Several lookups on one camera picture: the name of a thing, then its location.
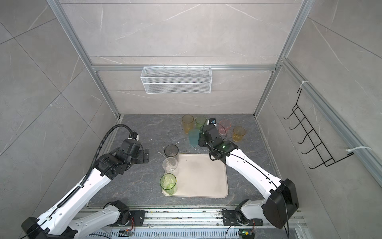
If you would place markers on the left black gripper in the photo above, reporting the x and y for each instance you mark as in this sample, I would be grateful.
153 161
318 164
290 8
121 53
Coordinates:
142 159

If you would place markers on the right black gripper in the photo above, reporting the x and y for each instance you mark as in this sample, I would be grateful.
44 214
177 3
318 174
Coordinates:
201 140

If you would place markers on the dark grey tumbler glass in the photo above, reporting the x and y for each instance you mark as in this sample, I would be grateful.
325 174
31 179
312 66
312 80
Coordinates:
172 150

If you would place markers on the clear tumbler glass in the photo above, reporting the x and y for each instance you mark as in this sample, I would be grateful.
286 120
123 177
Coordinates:
170 164

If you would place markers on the beige plastic tray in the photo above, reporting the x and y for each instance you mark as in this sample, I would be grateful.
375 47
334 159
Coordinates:
198 176

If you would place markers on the tall green tumbler glass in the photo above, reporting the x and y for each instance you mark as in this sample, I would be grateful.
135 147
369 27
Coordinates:
168 183

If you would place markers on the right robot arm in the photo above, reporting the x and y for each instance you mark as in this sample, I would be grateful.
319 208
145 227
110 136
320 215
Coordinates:
280 197

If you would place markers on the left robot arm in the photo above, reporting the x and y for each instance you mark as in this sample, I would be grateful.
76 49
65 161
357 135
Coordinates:
59 221

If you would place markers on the teal textured cup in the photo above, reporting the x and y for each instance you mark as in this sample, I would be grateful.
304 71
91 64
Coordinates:
194 135

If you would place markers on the pink glass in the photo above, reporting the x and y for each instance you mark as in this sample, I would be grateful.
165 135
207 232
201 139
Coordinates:
224 127

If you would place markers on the small green glass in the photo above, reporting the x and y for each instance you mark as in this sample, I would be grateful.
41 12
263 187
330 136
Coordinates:
200 121

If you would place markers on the tall amber tumbler glass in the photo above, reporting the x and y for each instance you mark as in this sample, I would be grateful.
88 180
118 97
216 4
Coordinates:
188 123

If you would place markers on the short yellow glass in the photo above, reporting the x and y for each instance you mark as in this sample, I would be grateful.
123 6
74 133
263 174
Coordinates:
238 133

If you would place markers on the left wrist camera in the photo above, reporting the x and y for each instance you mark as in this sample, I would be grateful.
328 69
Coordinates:
134 135

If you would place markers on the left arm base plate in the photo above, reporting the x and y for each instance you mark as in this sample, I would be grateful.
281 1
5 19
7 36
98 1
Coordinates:
129 218

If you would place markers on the aluminium mounting rail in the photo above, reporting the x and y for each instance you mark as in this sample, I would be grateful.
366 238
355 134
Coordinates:
189 217

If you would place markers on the white wire mesh basket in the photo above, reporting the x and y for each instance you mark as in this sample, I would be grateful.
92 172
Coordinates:
176 80

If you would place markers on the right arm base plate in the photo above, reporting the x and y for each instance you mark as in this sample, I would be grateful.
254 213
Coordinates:
232 217

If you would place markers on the black wire hook rack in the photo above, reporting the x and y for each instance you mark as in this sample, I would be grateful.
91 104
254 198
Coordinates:
312 136

